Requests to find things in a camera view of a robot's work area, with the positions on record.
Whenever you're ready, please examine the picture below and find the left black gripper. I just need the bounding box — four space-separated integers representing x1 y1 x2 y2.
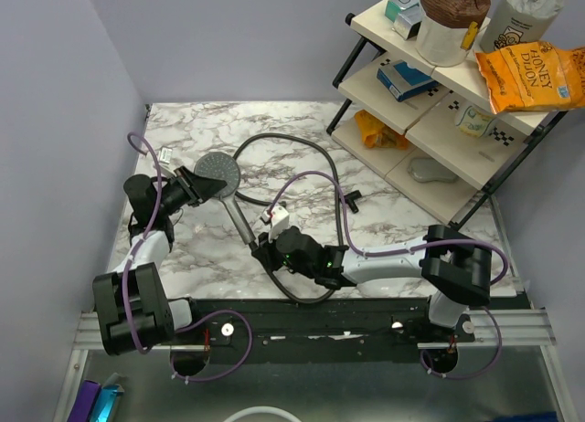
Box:
157 166 229 217

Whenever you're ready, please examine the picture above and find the grey shower head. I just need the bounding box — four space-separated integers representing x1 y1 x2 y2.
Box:
193 151 258 248

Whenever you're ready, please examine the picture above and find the black metal shower hose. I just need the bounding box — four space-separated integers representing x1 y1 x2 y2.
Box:
232 134 351 304

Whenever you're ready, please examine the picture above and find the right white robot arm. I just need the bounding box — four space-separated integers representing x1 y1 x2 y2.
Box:
251 225 495 342

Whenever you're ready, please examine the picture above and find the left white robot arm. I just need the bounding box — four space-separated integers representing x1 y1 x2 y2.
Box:
92 167 227 355

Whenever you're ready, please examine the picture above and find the black T-shaped fitting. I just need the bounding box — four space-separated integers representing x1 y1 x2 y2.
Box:
342 190 362 214

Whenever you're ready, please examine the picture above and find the orange snack bag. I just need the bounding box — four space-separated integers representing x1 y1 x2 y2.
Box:
354 110 410 150

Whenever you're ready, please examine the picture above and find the white round rim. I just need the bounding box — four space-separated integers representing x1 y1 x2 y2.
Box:
224 406 301 422

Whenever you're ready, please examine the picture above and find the cream three-tier shelf rack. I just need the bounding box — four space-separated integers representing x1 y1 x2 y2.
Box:
326 1 565 229

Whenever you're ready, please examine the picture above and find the blue box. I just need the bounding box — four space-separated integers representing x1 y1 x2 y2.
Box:
377 60 438 102

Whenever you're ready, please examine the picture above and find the silver small box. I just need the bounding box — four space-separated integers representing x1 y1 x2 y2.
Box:
393 5 422 40

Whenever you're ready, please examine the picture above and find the purple box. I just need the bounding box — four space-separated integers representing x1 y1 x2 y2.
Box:
67 380 101 422

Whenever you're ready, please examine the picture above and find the teal small box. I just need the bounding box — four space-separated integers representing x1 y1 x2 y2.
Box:
385 0 420 22

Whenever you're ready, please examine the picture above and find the yellow clip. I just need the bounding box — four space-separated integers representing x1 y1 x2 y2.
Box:
461 21 480 51

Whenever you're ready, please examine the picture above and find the white cup brown lid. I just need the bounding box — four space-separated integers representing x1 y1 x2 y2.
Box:
416 0 491 67

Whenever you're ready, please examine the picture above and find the orange honey dijon bag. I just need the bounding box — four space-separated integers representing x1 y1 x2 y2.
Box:
475 41 584 114

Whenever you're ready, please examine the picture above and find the grey cylindrical canister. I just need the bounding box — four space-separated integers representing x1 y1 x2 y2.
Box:
479 0 564 53

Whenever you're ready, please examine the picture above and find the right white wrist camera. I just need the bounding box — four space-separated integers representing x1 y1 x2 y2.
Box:
261 205 290 242

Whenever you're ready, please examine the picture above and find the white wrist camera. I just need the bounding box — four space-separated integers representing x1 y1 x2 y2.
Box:
261 205 290 242
157 147 173 170

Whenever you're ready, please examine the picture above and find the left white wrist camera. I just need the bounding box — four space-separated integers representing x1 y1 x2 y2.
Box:
157 147 173 170

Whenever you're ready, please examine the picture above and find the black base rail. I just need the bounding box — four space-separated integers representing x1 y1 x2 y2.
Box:
162 298 474 365

